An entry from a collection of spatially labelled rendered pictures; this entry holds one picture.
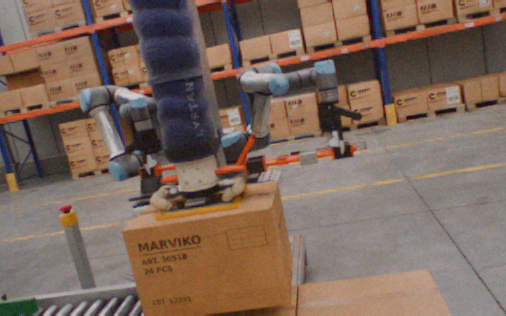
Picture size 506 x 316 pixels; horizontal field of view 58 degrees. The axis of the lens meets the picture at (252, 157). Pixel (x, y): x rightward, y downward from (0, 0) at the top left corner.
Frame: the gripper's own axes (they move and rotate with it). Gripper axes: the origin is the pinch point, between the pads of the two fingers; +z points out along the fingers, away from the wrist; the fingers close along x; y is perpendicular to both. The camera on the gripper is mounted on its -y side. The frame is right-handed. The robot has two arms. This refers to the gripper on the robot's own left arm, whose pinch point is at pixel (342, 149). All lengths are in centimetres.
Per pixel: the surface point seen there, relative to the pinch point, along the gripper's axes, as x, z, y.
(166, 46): 11, -52, 59
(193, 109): 8, -27, 54
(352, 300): 1, 66, 6
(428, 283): -5, 66, -27
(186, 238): 21, 20, 65
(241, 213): 20.4, 13.6, 41.6
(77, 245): -49, 42, 153
